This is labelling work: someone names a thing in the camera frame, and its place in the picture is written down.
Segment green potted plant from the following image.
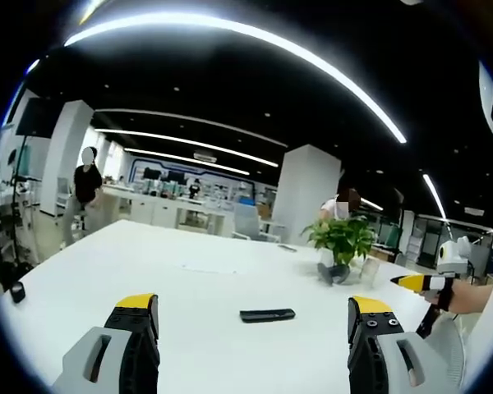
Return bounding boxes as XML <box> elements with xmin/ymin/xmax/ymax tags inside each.
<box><xmin>301</xmin><ymin>214</ymin><xmax>379</xmax><ymax>286</ymax></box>

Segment grey mesh chair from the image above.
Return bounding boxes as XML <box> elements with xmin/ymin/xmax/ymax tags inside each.
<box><xmin>429</xmin><ymin>314</ymin><xmax>469</xmax><ymax>389</ymax></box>

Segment person's right hand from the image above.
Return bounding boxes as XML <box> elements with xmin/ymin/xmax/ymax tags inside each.
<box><xmin>419</xmin><ymin>282</ymin><xmax>457</xmax><ymax>314</ymax></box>

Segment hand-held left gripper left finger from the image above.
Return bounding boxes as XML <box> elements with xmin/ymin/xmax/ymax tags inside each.
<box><xmin>51</xmin><ymin>292</ymin><xmax>162</xmax><ymax>394</ymax></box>

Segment long ceiling light strip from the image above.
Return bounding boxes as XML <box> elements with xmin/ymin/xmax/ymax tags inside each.
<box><xmin>63</xmin><ymin>11</ymin><xmax>408</xmax><ymax>144</ymax></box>

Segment white office chair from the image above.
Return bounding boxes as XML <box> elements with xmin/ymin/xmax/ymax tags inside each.
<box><xmin>231</xmin><ymin>203</ymin><xmax>287</xmax><ymax>244</ymax></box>

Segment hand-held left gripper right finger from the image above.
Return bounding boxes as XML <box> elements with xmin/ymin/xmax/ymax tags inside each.
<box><xmin>347</xmin><ymin>295</ymin><xmax>462</xmax><ymax>394</ymax></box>

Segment black wall monitor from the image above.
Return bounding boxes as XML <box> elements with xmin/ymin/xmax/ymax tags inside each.
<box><xmin>15</xmin><ymin>97</ymin><xmax>59</xmax><ymax>137</ymax></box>

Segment black remote control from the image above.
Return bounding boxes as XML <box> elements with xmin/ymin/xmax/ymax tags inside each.
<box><xmin>239</xmin><ymin>308</ymin><xmax>297</xmax><ymax>324</ymax></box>

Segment black tripod stand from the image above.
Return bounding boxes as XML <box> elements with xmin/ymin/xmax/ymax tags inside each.
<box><xmin>0</xmin><ymin>134</ymin><xmax>40</xmax><ymax>270</ymax></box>

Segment small black box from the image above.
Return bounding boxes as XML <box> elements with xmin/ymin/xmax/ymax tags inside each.
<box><xmin>9</xmin><ymin>281</ymin><xmax>27</xmax><ymax>305</ymax></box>

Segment clear glass cup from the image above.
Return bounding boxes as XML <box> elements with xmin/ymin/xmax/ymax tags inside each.
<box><xmin>360</xmin><ymin>257</ymin><xmax>381</xmax><ymax>285</ymax></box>

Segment white work counter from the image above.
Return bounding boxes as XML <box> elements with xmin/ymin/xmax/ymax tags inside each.
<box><xmin>101</xmin><ymin>182</ymin><xmax>236</xmax><ymax>237</ymax></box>

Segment person's white clothing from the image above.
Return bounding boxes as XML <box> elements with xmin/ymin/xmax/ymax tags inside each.
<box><xmin>463</xmin><ymin>282</ymin><xmax>493</xmax><ymax>394</ymax></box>

